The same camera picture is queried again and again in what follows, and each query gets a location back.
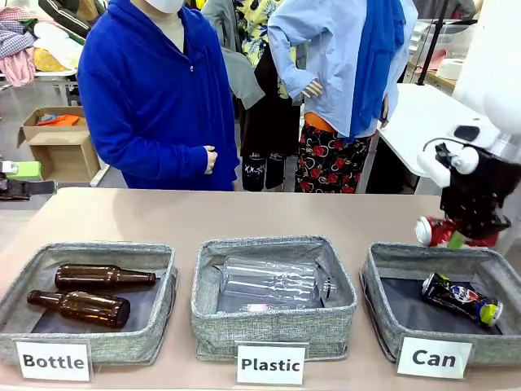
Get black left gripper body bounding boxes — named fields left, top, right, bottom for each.
left=0, top=160, right=30, bottom=201

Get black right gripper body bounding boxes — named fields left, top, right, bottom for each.
left=439, top=145, right=521, bottom=245

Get red crushed soda can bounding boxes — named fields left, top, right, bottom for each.
left=414, top=215, right=461, bottom=248

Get black crushed pepsi can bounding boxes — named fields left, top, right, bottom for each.
left=421, top=271, right=504, bottom=327

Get brown glass beer bottle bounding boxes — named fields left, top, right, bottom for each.
left=26, top=289, right=132, bottom=330
left=54, top=264, right=158, bottom=292

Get large clear plastic bottle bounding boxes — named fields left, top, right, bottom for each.
left=221, top=256, right=339, bottom=310

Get person right forearm blue sleeve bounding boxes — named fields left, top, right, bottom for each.
left=117, top=136, right=209, bottom=182

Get grey fabric basket can label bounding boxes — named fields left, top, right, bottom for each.
left=360, top=243, right=521, bottom=367

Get white sign reading Can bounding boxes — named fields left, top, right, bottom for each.
left=396, top=336, right=473, bottom=380

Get grey fabric basket bottle label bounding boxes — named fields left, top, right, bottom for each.
left=0, top=241, right=179, bottom=367

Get grey fabric basket plastic label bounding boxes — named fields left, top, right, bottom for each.
left=190, top=235, right=359, bottom=362

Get person right hand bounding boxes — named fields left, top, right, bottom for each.
left=203, top=144, right=219, bottom=176

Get brown cardboard box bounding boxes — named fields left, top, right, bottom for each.
left=16, top=106, right=101, bottom=183

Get orange cloth in box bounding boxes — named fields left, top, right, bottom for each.
left=36, top=113, right=81, bottom=127

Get white side table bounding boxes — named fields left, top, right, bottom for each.
left=372, top=83, right=504, bottom=192

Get pink checked cloth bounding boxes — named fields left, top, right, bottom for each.
left=0, top=46, right=37, bottom=87

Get yellow cloth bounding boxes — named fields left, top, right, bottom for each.
left=33, top=47, right=68, bottom=73

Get white paper roll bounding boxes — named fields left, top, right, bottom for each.
left=437, top=58, right=467, bottom=81

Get purple plaid cloth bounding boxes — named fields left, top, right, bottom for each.
left=0, top=20, right=37, bottom=59

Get white cloth pile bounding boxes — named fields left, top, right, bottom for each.
left=33, top=22, right=85, bottom=70

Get person in blue hoodie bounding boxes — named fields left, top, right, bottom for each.
left=77, top=0, right=241, bottom=191

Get red floral black skirt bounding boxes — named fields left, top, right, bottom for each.
left=295, top=121, right=374, bottom=194

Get black pole stand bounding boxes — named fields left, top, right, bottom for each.
left=416, top=0, right=449, bottom=86

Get clear plastic storage box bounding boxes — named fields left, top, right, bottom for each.
left=408, top=18, right=478, bottom=68

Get blue cloth on mannequin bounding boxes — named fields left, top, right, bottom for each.
left=350, top=0, right=408, bottom=142

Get white sign reading Bottle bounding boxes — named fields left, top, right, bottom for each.
left=15, top=340, right=91, bottom=383

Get mannequin hand on hip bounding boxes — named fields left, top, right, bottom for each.
left=300, top=79, right=323, bottom=99

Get mannequin in light blue shirt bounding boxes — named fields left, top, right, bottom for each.
left=267, top=0, right=418, bottom=139

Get white face mask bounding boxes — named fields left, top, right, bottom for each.
left=144, top=0, right=185, bottom=13

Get black trousers white print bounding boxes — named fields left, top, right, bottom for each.
left=238, top=48, right=303, bottom=192

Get white sign reading Plastic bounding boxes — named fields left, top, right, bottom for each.
left=235, top=344, right=306, bottom=386

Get grey hanging garment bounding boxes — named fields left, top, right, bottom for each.
left=221, top=47, right=266, bottom=110

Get yellow floral shirt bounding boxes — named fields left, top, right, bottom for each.
left=234, top=0, right=288, bottom=68

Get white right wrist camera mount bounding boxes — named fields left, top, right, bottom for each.
left=417, top=136, right=481, bottom=189

